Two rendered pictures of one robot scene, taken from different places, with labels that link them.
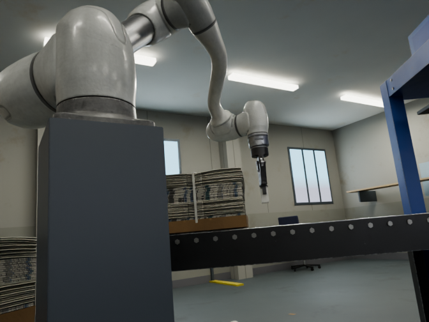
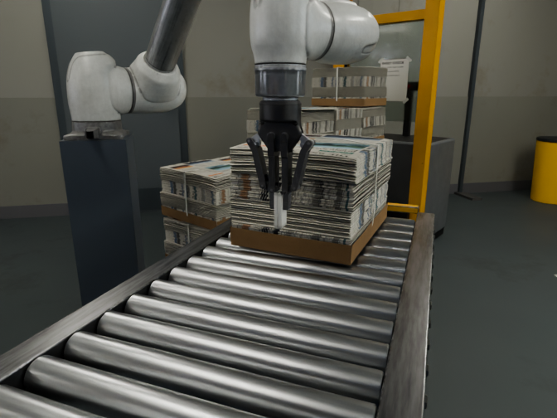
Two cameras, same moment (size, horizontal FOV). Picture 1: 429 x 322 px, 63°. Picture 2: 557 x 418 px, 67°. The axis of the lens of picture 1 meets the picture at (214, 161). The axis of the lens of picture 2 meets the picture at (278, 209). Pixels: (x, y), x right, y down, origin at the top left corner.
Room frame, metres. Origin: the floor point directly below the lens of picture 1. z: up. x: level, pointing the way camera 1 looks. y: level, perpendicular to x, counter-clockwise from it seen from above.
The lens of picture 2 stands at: (1.73, -0.92, 1.15)
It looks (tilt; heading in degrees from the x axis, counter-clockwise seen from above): 16 degrees down; 109
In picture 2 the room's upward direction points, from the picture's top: straight up
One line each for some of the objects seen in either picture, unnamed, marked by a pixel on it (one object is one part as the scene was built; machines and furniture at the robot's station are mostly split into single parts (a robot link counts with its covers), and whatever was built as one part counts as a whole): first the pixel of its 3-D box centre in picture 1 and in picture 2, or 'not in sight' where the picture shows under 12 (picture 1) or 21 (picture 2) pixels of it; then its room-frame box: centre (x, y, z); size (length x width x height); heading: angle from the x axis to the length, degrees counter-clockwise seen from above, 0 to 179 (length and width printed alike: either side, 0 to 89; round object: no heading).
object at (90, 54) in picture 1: (92, 62); (96, 85); (0.69, 0.24, 1.17); 0.18 x 0.16 x 0.22; 60
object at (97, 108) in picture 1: (107, 124); (96, 128); (0.69, 0.21, 1.03); 0.22 x 0.18 x 0.06; 122
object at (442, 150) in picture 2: not in sight; (395, 187); (1.53, 2.54, 0.40); 0.70 x 0.55 x 0.80; 160
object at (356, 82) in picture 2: not in sight; (346, 171); (1.25, 1.79, 0.65); 0.39 x 0.30 x 1.29; 160
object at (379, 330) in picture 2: not in sight; (261, 312); (1.49, -0.31, 0.77); 0.47 x 0.05 x 0.05; 179
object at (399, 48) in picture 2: not in sight; (383, 73); (1.41, 2.21, 1.28); 0.57 x 0.01 x 0.65; 160
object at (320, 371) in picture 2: not in sight; (227, 354); (1.49, -0.44, 0.77); 0.47 x 0.05 x 0.05; 179
